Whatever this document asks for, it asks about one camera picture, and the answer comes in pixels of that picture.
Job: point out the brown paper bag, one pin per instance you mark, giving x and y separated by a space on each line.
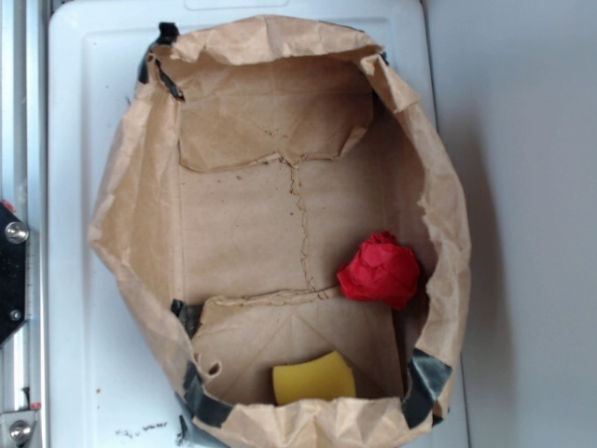
254 160

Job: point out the black metal bracket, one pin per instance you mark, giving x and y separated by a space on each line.
13 272

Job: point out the aluminium frame rail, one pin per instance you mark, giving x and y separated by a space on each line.
24 386

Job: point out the red paper ball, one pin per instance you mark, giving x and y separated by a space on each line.
382 270

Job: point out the yellow sponge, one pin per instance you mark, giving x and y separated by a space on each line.
326 378

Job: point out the white plastic bin lid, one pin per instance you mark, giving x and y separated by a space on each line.
105 387

